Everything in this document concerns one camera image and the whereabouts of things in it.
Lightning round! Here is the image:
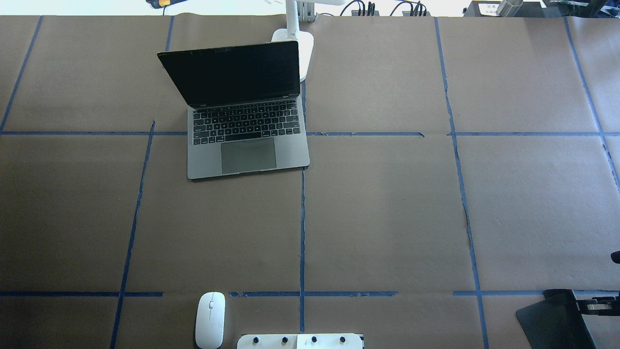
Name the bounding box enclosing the grey laptop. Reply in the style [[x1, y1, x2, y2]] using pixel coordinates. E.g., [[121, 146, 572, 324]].
[[157, 40, 310, 180]]

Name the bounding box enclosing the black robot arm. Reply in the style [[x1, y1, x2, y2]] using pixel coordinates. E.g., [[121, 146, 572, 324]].
[[515, 289, 620, 349]]

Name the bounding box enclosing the white computer mouse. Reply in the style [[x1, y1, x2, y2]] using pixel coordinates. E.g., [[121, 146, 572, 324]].
[[195, 292, 225, 349]]

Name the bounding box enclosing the blue tape line lengthwise centre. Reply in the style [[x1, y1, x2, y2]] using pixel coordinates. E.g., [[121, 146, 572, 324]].
[[298, 80, 308, 334]]

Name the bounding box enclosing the blue tape line lengthwise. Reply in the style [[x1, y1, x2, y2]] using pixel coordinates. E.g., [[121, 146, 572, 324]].
[[298, 80, 308, 334], [109, 16, 175, 349], [434, 17, 490, 349]]

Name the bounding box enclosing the blue tape line lengthwise right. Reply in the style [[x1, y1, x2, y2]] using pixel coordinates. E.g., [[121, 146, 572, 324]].
[[434, 17, 490, 349]]

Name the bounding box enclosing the blue tape line lengthwise left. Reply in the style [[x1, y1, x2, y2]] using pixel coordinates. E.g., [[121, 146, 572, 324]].
[[109, 16, 175, 349]]

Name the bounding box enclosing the blue tape line crosswise far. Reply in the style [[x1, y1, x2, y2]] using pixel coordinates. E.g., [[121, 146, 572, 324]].
[[1, 131, 620, 138]]

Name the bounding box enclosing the blue tape line crosswise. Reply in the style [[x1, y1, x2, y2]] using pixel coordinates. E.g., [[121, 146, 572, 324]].
[[0, 290, 543, 298], [1, 131, 620, 138]]

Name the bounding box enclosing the orange black tool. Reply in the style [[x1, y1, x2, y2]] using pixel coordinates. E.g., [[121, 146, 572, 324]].
[[145, 0, 186, 9]]

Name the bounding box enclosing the black equipment with label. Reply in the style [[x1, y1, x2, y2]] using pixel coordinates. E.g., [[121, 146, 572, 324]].
[[463, 0, 620, 18]]

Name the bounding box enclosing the blue tape line crosswise near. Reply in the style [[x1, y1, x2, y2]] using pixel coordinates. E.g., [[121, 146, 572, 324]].
[[0, 290, 543, 298]]

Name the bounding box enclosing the grey metal mounting bracket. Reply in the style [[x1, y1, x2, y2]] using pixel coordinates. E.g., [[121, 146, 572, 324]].
[[296, 1, 316, 23]]

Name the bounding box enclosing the black cable hub left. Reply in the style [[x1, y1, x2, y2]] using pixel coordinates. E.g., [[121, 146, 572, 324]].
[[339, 0, 379, 17]]

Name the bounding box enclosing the black cable hub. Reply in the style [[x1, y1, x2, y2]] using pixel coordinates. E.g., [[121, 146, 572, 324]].
[[339, 0, 379, 17], [389, 0, 431, 17]]

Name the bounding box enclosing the black cable hub right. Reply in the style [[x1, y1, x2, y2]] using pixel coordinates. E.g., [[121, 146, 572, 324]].
[[389, 0, 431, 17]]

